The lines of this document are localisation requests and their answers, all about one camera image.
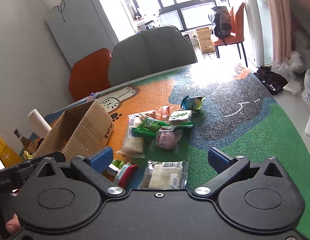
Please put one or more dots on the orange chair by wall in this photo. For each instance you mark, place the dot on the orange chair by wall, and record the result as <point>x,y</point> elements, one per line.
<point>90,74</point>

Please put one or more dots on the green snack packet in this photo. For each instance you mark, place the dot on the green snack packet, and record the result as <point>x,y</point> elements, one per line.
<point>149,128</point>

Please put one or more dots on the beige nut snack packet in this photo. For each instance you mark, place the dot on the beige nut snack packet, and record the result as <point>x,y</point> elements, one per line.
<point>152,114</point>

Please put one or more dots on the black clothes on floor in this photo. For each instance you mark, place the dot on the black clothes on floor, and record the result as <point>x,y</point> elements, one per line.
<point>272,81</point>

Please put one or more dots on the orange chair by window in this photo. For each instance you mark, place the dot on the orange chair by window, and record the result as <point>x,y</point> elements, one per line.
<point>236,35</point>

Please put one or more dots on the grey sofa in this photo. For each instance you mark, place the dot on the grey sofa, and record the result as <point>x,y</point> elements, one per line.
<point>301,30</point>

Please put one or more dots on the dark glass bottle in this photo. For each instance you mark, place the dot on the dark glass bottle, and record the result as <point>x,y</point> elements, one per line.
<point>27,144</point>

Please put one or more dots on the purple mochi packet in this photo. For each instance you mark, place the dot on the purple mochi packet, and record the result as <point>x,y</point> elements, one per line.
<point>167,139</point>

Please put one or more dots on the black grey backpack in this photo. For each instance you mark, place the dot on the black grey backpack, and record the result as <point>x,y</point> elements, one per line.
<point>221,22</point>

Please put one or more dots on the red white snack pack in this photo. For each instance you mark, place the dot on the red white snack pack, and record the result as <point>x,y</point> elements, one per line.
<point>121,172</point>

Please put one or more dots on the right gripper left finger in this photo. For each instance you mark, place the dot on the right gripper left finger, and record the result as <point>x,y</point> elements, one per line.
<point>89,170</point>

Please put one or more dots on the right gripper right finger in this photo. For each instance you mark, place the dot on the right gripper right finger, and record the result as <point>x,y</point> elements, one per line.
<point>229,169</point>

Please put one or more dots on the cardboard box on floor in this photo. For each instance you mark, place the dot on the cardboard box on floor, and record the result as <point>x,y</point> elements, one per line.
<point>203,36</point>

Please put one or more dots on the orange transparent snack packet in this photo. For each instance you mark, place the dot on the orange transparent snack packet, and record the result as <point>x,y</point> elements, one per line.
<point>164,113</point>

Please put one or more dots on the green white round cake packet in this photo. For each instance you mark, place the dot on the green white round cake packet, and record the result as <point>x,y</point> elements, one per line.
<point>181,118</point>

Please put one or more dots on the clear white cake packet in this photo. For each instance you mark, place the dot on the clear white cake packet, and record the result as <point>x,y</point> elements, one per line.
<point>165,175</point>

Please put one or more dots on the open cardboard box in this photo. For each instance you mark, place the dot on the open cardboard box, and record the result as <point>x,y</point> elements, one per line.
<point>80,130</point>

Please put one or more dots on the pink curtain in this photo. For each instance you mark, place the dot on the pink curtain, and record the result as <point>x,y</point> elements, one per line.
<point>281,23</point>

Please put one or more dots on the small blue pink tissue pack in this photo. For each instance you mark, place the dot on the small blue pink tissue pack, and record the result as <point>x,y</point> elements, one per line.
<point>92,96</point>

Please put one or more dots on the colourful cat table mat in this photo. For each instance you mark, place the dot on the colourful cat table mat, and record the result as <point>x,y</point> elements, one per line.
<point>239,116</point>

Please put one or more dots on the person left hand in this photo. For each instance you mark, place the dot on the person left hand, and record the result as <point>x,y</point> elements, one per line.
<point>11,227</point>

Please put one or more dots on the grey upholstered chair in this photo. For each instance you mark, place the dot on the grey upholstered chair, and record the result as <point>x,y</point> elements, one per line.
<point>149,52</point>

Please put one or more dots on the yellow oil bottle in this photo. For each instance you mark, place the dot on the yellow oil bottle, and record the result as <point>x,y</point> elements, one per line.
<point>8,155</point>

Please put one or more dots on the blue green crumpled snack bag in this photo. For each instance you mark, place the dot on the blue green crumpled snack bag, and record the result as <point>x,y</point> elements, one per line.
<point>192,102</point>

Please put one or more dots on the white refrigerator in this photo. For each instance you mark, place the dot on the white refrigerator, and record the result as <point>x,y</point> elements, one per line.
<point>81,27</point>

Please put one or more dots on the long white blueberry bread pack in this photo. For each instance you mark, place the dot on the long white blueberry bread pack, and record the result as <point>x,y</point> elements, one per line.
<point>132,145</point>

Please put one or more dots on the white paper towel roll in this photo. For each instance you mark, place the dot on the white paper towel roll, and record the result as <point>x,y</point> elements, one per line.
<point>40,127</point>

